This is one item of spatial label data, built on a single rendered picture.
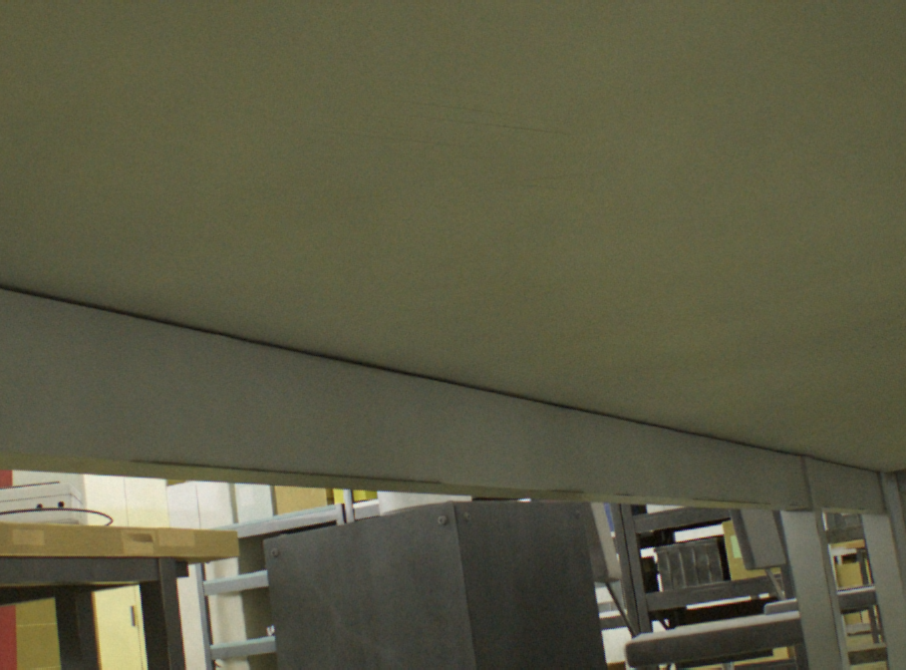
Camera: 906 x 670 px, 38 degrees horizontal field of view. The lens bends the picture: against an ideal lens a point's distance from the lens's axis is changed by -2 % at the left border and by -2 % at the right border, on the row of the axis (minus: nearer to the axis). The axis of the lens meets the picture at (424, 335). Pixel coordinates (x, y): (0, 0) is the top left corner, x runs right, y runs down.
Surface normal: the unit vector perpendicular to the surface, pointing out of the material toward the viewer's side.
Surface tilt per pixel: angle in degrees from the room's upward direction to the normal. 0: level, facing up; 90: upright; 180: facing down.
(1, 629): 90
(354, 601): 90
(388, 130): 180
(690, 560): 90
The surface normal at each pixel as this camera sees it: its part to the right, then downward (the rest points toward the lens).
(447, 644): -0.59, -0.10
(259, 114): 0.14, 0.97
